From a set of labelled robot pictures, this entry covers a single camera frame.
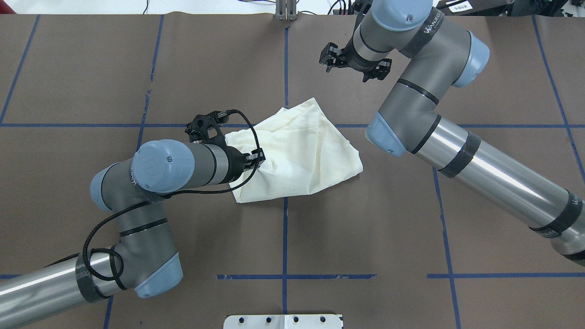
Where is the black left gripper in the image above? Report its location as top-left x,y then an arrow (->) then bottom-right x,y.
226,146 -> 266,183

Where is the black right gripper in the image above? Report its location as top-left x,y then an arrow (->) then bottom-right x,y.
319,39 -> 392,83

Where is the cream long-sleeve Twinkle shirt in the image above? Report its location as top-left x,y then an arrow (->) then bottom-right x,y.
226,98 -> 363,203

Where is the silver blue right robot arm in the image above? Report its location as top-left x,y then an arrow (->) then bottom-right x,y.
319,0 -> 584,266

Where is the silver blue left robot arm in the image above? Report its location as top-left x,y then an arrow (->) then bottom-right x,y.
1,139 -> 265,329

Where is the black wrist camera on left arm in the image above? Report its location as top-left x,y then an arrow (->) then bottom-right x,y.
185,111 -> 229,146

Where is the aluminium frame post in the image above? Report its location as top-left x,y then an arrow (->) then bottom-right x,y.
275,0 -> 298,21

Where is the white camera post with base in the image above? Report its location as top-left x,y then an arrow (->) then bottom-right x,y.
223,314 -> 344,329

